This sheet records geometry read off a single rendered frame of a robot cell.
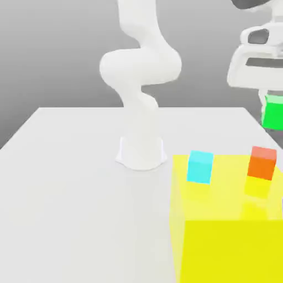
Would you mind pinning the small cyan cube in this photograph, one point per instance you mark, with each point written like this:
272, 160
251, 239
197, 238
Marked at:
199, 170

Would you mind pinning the small green cube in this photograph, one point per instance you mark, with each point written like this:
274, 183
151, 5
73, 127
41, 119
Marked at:
274, 115

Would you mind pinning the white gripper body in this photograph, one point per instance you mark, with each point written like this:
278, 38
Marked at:
238, 75

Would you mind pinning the small orange cube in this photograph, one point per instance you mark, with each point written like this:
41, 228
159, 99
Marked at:
262, 168

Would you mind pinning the large yellow box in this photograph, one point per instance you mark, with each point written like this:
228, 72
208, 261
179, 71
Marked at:
230, 249

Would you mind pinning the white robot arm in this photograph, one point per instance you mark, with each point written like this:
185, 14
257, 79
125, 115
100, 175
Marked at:
141, 66

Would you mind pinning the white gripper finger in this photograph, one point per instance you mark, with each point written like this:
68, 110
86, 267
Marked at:
262, 99

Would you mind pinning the small yellow cube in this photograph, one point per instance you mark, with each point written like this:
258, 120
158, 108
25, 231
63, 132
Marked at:
257, 186

